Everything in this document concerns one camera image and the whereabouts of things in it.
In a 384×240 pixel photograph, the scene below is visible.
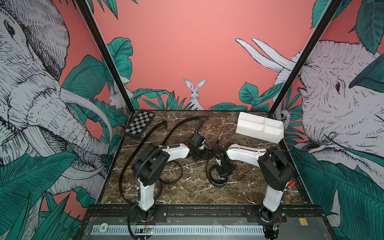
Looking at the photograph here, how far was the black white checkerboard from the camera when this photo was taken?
3.45ft

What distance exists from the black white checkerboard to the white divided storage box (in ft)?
2.23

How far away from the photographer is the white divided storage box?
41.8 inches
